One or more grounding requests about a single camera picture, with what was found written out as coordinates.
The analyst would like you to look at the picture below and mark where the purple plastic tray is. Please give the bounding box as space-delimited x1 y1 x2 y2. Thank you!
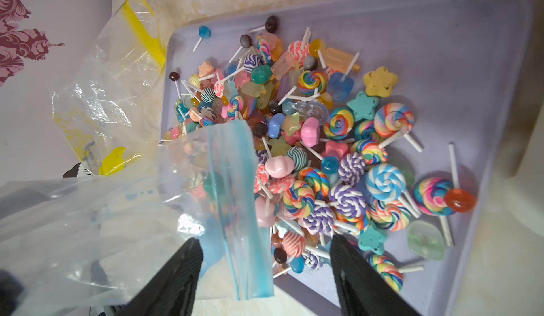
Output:
159 0 534 316

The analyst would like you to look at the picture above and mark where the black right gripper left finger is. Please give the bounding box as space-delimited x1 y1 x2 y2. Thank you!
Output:
117 238 203 316

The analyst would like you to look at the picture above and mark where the blue-zip candy bag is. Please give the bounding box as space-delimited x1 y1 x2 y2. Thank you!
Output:
1 120 274 315

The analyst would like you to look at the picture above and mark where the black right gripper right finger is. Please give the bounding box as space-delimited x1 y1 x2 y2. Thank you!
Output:
330 235 418 315

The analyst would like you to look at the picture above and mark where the loose candy pile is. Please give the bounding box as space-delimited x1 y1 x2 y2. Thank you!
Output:
164 16 477 291

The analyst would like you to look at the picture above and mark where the yellow-zip candy bag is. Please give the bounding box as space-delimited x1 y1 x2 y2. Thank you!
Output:
52 109 146 176
50 0 165 157

